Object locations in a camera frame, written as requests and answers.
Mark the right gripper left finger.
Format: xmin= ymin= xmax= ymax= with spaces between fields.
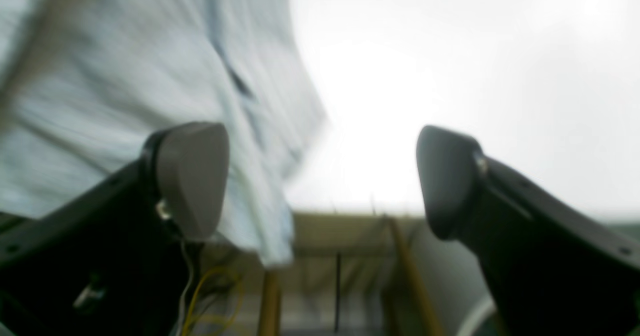
xmin=0 ymin=122 xmax=230 ymax=336

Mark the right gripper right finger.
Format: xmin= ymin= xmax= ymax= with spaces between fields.
xmin=416 ymin=126 xmax=640 ymax=336

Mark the light grey T-shirt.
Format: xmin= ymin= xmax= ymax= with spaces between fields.
xmin=0 ymin=0 xmax=326 ymax=268

